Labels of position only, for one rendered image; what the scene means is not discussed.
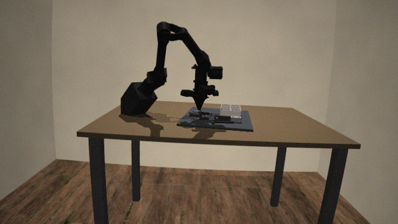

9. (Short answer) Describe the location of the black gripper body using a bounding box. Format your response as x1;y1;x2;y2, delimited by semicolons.
181;78;219;97

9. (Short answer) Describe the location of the white compartment tray with metal parts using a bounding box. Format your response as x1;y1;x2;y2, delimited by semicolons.
220;104;241;116

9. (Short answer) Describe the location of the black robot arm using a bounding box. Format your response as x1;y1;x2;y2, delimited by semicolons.
137;22;223;97

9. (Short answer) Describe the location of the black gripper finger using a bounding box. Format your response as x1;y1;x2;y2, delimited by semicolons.
193;96;202;110
200;96;209;110

